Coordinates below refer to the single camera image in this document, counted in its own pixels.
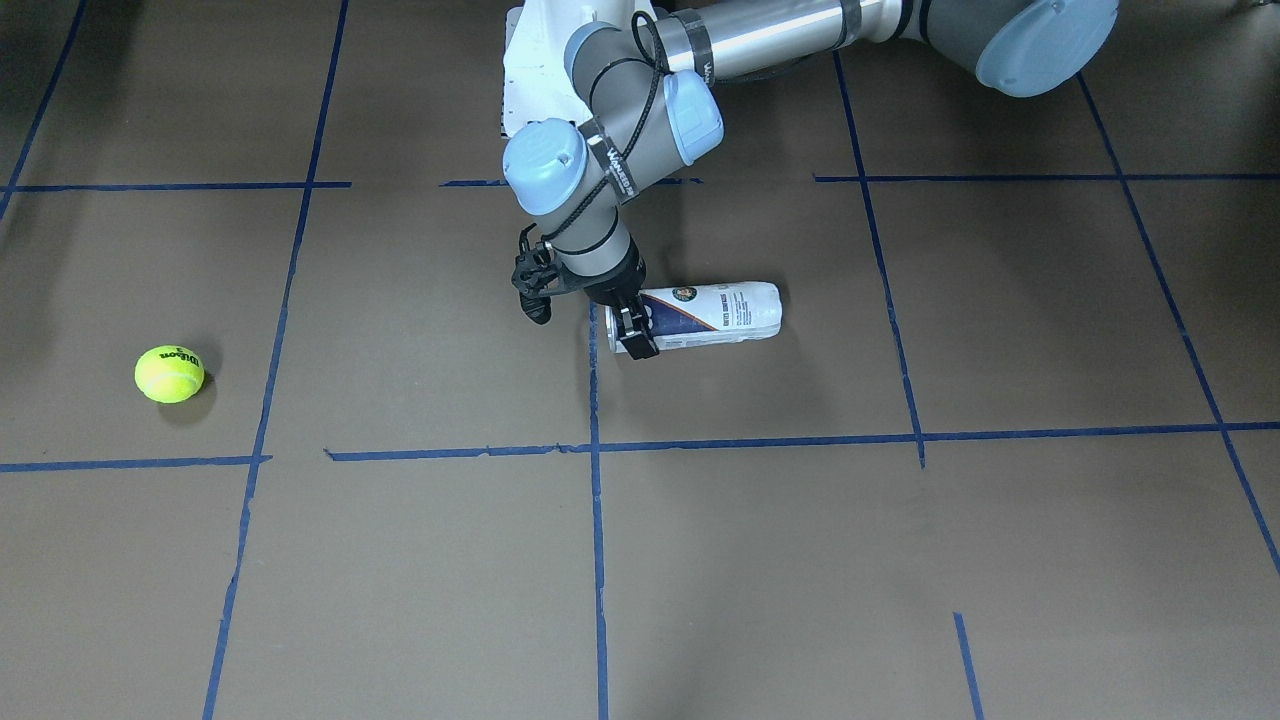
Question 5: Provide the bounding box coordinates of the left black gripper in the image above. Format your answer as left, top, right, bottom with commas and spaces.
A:
582, 250, 660, 360

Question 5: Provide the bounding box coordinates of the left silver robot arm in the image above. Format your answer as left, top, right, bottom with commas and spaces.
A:
502, 1, 1119, 359

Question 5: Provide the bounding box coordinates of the yellow tennis ball far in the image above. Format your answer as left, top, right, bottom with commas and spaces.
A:
133, 345, 206, 404

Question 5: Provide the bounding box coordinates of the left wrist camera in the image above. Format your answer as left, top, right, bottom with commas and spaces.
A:
511, 224, 561, 325

